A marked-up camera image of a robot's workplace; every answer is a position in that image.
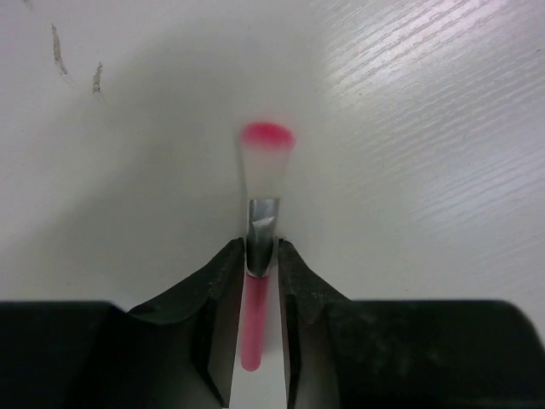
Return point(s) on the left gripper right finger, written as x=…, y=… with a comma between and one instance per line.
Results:
x=344, y=353

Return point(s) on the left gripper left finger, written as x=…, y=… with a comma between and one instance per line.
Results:
x=176, y=350

